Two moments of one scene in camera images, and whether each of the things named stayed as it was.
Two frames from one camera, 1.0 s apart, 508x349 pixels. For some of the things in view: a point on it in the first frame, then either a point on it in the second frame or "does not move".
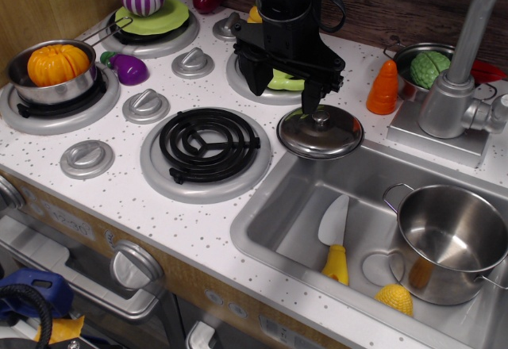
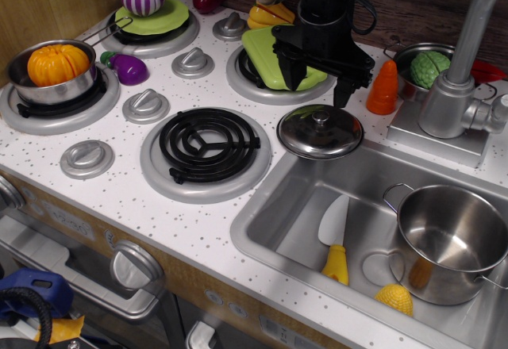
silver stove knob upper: x=193 y=64 does not move
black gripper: x=294 y=46 to x=328 y=47
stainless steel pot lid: x=330 y=132 does not move
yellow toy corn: x=396 y=297 does not move
